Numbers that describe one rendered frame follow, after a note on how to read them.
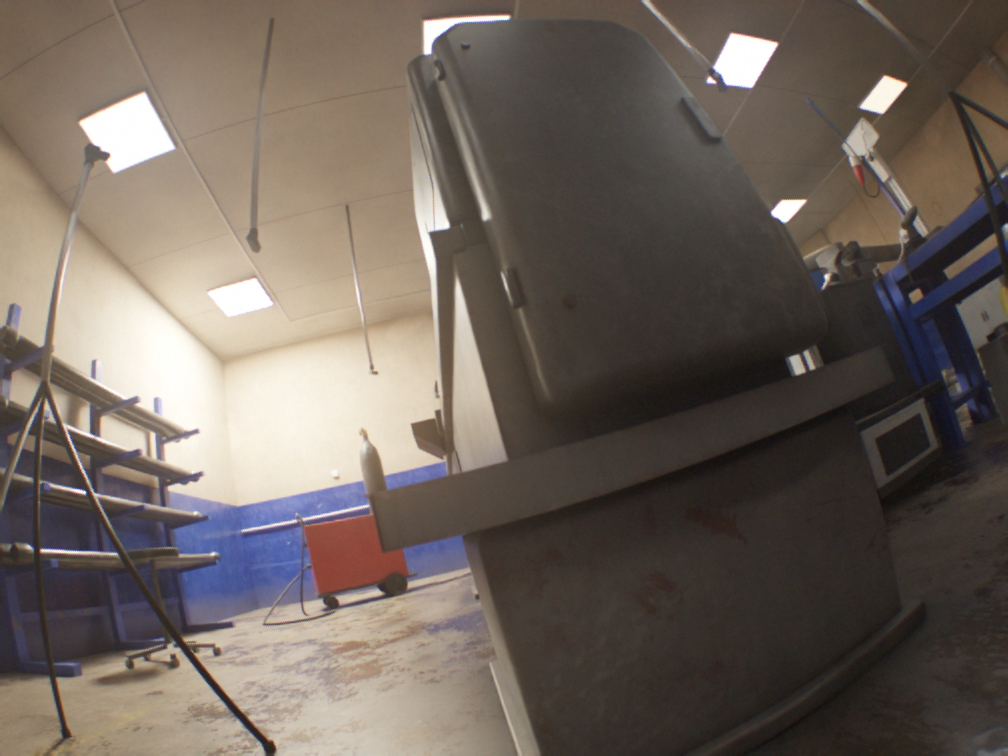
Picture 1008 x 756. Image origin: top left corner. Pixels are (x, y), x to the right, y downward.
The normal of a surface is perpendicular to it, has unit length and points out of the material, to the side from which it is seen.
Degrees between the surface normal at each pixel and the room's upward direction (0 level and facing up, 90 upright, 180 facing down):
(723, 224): 90
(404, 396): 90
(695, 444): 90
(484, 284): 90
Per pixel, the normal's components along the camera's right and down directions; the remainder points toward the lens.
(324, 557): 0.43, -0.38
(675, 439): 0.11, -0.33
